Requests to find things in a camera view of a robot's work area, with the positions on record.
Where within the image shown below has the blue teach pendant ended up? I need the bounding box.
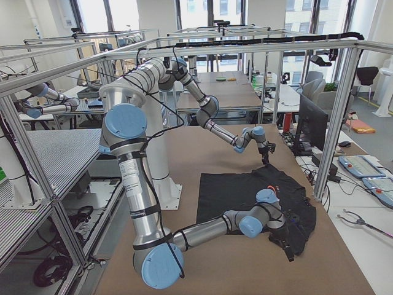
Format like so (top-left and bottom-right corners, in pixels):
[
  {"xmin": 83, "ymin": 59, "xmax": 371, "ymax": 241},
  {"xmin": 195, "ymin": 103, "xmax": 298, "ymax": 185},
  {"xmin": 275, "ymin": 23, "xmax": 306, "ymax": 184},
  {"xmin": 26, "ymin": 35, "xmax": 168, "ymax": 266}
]
[
  {"xmin": 362, "ymin": 176, "xmax": 393, "ymax": 209},
  {"xmin": 338, "ymin": 155, "xmax": 386, "ymax": 178}
]

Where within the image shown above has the black computer monitor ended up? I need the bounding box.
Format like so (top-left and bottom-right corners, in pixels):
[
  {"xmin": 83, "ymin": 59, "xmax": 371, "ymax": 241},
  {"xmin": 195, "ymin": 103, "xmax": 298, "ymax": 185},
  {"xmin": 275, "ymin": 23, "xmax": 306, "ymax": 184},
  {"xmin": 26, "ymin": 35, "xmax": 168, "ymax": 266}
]
[{"xmin": 293, "ymin": 95, "xmax": 329, "ymax": 156}]

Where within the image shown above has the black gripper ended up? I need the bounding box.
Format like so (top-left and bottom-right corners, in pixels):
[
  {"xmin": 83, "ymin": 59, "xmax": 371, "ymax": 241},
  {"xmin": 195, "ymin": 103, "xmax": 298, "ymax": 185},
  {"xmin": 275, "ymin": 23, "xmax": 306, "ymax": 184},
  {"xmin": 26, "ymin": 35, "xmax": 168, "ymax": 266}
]
[
  {"xmin": 268, "ymin": 213, "xmax": 300, "ymax": 262},
  {"xmin": 257, "ymin": 141, "xmax": 276, "ymax": 165}
]

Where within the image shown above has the black printed t-shirt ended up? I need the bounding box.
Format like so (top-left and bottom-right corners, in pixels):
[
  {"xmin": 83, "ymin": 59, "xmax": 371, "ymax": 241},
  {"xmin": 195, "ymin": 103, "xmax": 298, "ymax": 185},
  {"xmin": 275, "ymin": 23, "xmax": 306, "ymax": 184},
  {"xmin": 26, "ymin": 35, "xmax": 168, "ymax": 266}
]
[{"xmin": 196, "ymin": 165, "xmax": 316, "ymax": 256}]

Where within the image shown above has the aluminium cage frame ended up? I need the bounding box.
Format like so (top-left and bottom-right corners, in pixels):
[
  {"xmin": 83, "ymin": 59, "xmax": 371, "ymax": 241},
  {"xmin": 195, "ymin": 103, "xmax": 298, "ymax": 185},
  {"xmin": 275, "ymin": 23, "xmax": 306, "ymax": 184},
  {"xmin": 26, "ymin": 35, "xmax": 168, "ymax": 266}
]
[{"xmin": 0, "ymin": 29, "xmax": 366, "ymax": 265}]

